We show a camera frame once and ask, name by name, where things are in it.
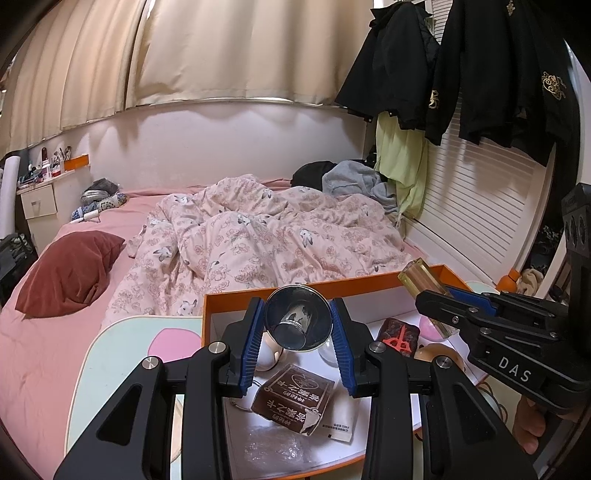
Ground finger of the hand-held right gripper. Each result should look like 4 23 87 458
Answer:
414 290 561 344
445 285 566 319

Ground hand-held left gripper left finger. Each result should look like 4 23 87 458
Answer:
53 296 266 480

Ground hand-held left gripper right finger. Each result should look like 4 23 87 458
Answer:
329 298 539 480

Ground pink heart-shaped case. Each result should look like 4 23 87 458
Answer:
418 320 455 342

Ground clear yellow perfume bottle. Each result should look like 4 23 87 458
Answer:
398 259 462 341

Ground brown plush toy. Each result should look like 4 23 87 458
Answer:
413 342 467 372

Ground dark patterned pouch red emblem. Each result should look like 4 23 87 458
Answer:
376 318 422 358

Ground brown card box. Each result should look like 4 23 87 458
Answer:
252 364 335 437

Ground orange cardboard box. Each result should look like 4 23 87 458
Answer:
201 264 492 480

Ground person's right hand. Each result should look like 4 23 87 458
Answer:
513 396 543 457

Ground beige cloth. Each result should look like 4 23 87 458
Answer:
517 268 546 296

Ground white slatted panel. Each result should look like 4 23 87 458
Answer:
406 115 561 287

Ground pink floral duvet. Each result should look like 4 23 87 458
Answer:
99 174 416 319

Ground mint cartoon lap table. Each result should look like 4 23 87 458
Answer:
65 281 513 480

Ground grey clothing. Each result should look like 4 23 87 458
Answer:
322 160 398 213

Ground light green garment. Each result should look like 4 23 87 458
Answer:
373 111 430 227

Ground black clothing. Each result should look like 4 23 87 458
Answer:
292 161 338 190

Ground blue patterned cloth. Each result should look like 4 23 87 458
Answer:
71 194 126 222

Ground red pillow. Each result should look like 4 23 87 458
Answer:
15 231 126 319

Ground silver grey bag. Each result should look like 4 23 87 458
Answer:
81 178 121 206

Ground black jacket gold emblems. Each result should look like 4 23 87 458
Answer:
425 0 580 167

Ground white nightstand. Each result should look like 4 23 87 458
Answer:
18 180 58 241

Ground plain black jacket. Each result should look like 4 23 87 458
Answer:
335 0 441 130

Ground beige curtain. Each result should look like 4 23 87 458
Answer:
0 0 375 153

